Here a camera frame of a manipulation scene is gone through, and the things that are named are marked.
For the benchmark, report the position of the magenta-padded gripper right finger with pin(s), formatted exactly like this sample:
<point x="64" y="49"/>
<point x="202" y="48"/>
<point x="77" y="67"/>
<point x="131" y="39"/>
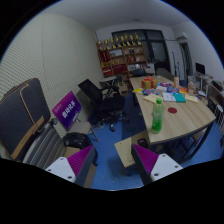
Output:
<point x="165" y="165"/>

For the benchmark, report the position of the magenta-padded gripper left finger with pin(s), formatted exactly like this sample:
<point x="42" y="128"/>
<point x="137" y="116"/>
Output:
<point x="59" y="166"/>

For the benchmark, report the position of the green-capped clear drink bottle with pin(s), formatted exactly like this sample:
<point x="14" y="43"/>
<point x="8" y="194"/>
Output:
<point x="157" y="116"/>

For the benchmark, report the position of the grey striped chair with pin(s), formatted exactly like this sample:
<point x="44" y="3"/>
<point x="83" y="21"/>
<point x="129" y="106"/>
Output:
<point x="45" y="146"/>

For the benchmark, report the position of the black backpack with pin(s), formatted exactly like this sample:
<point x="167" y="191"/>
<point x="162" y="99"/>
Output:
<point x="76" y="140"/>

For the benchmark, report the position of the wooden stool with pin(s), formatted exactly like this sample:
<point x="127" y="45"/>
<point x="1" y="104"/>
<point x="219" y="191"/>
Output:
<point x="124" y="150"/>

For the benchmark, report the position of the flat round red coaster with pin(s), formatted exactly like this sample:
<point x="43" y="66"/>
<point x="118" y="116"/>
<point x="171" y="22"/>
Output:
<point x="172" y="110"/>

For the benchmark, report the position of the purple sign board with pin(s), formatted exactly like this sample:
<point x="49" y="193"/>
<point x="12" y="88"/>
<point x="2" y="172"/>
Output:
<point x="66" y="110"/>

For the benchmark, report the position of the black case with tan trim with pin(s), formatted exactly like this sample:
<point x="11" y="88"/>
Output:
<point x="20" y="116"/>

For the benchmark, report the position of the beige book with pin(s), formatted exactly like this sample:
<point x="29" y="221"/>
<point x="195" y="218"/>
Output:
<point x="151" y="98"/>

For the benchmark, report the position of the white book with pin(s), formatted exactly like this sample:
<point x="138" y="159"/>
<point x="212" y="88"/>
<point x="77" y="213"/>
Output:
<point x="168" y="97"/>

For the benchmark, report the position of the teal book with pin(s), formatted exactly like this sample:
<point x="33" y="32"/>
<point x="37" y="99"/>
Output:
<point x="179" y="97"/>

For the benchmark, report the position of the pale yellow book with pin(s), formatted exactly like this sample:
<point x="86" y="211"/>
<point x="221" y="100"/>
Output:
<point x="192" y="98"/>

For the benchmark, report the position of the blue flat box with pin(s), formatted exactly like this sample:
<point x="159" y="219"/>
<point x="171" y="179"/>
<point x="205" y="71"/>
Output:
<point x="172" y="89"/>

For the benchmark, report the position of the black office chair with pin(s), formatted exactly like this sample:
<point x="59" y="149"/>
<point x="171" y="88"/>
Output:
<point x="106" y="101"/>

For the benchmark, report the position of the yellow gift box red ribbon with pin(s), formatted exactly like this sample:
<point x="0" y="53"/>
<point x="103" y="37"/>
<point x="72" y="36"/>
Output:
<point x="147" y="83"/>

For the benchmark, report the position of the upright tan carton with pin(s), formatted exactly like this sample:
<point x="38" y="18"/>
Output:
<point x="176" y="81"/>

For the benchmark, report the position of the beige chair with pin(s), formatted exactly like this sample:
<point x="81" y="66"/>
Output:
<point x="164" y="74"/>

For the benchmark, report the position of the small white folding table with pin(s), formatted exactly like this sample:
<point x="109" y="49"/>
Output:
<point x="108" y="80"/>

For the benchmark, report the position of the computer monitor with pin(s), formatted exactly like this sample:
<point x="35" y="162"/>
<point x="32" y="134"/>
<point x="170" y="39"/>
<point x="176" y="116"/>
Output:
<point x="200" y="68"/>

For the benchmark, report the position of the wooden shelf unit with trophies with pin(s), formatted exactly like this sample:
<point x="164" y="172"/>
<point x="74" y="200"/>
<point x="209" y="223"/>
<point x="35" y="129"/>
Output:
<point x="121" y="58"/>

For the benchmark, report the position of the white wall air conditioner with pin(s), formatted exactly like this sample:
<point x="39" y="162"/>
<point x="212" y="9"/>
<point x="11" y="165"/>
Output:
<point x="182" y="36"/>

